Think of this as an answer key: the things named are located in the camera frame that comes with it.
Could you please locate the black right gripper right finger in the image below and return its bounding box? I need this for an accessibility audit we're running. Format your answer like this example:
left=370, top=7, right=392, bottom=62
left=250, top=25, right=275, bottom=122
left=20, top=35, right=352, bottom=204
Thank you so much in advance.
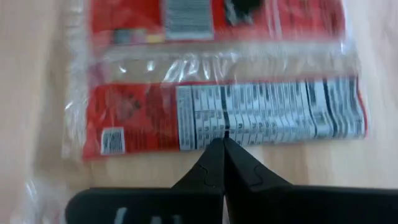
left=224, top=138, right=398, bottom=224

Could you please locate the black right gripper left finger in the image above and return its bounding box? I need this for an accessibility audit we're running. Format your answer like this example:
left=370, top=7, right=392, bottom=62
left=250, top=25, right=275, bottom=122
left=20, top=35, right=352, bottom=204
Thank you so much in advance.
left=64, top=138, right=226, bottom=224

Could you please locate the red popcorn bag label side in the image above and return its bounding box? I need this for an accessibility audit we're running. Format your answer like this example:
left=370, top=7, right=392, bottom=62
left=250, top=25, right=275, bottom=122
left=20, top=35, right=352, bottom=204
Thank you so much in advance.
left=61, top=0, right=369, bottom=162

